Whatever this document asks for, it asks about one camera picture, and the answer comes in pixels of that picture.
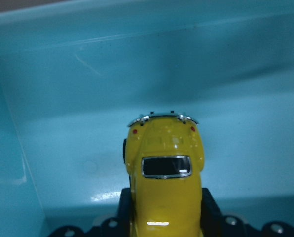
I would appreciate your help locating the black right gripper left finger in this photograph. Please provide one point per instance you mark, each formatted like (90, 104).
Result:
(125, 213)

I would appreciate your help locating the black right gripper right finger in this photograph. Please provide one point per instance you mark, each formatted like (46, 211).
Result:
(211, 216)

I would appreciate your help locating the yellow beetle toy car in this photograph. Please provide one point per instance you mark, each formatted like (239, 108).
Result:
(164, 157)

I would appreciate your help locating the turquoise plastic storage bin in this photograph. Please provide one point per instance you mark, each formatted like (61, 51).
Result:
(74, 74)

